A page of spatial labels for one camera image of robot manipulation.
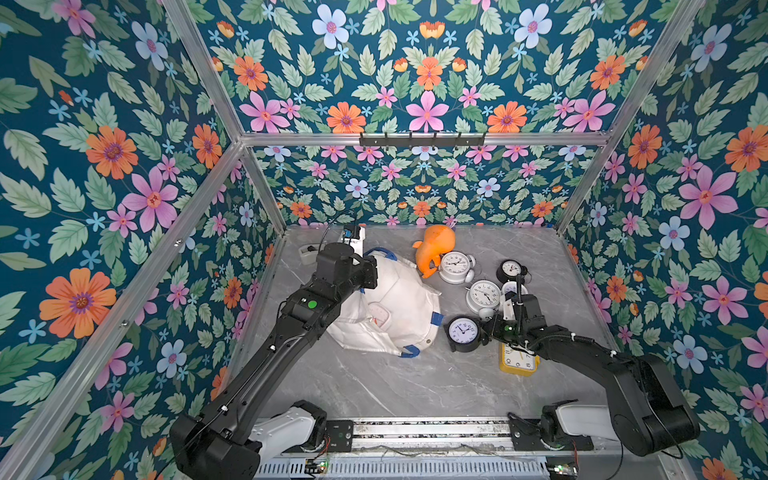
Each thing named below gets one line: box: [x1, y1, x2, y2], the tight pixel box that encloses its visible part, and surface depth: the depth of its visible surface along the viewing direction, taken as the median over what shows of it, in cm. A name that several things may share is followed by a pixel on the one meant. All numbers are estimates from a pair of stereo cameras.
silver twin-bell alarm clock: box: [438, 251, 476, 285], surface depth 106 cm
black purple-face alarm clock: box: [446, 315, 489, 353], surface depth 89 cm
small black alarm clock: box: [496, 259, 528, 283], surface depth 106 cm
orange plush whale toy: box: [412, 224, 456, 279], surface depth 109 cm
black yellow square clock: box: [500, 343, 541, 377], surface depth 84 cm
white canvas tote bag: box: [327, 248, 444, 358], surface depth 90 cm
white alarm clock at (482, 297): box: [465, 279, 501, 321], surface depth 98 cm
